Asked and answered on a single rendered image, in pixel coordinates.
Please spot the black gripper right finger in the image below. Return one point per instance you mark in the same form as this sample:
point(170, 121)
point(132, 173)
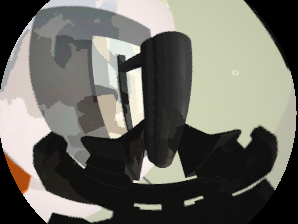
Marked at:
point(196, 147)

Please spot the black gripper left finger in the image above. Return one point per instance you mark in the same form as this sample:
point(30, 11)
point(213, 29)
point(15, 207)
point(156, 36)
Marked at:
point(129, 148)

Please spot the grey rectangular mat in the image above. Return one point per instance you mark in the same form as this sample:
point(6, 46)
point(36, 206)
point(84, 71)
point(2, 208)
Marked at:
point(62, 73)

